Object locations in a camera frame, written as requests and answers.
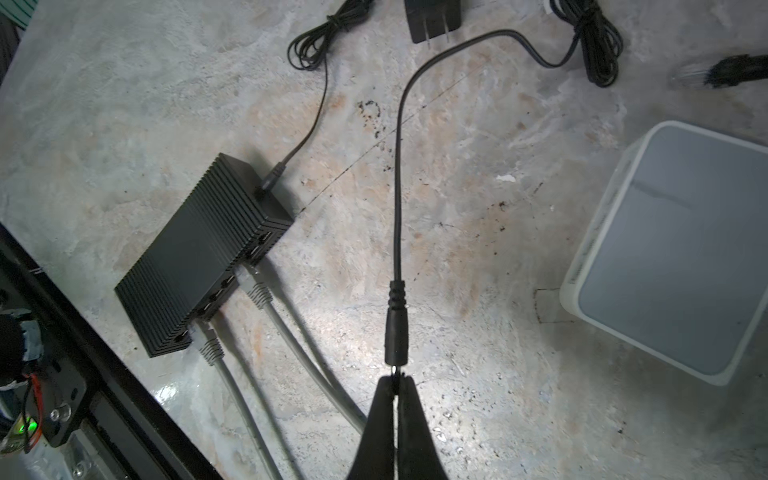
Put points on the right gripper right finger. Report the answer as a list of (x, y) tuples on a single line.
[(417, 456)]

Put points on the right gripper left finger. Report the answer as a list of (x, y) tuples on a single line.
[(375, 457)]

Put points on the black network switch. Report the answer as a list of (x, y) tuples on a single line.
[(188, 271)]

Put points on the white network switch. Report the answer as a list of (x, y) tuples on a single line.
[(674, 261)]

